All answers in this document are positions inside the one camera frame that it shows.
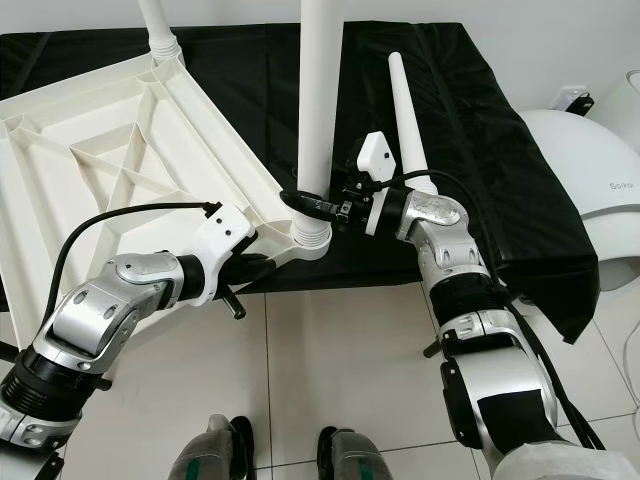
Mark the white wall socket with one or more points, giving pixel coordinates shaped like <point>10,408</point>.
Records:
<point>568,95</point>

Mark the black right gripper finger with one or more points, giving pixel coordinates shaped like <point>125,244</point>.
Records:
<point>307,204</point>

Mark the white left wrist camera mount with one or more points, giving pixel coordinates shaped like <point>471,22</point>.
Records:
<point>225,230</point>

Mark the black power plug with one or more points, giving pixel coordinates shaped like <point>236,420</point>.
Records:
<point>580,103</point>

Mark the black tablecloth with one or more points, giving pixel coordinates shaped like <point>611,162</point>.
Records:
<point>530,150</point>

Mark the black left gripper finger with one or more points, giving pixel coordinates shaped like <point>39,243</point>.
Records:
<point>257,268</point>

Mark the grey robot right leg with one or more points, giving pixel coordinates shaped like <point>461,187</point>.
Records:
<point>355,458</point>

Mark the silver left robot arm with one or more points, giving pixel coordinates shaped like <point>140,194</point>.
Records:
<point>90,320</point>

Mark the grey robot leg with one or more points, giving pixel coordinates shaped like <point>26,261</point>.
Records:
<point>355,458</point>
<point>210,455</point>

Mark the black metal table leg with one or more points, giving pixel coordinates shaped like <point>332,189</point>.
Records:
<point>8,350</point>
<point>432,348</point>

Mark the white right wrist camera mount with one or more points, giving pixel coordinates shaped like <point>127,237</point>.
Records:
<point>375,160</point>

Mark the white plastic table leg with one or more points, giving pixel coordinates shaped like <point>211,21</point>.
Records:
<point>160,25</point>
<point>405,110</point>
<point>320,90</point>

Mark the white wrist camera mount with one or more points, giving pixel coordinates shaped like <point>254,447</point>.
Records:
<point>375,160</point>
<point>225,230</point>

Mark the grey robot left leg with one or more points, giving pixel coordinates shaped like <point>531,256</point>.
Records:
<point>210,455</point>

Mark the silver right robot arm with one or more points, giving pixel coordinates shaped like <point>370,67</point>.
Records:
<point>490,330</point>

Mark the white plastic table top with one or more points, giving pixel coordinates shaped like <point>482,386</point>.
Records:
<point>80,180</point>

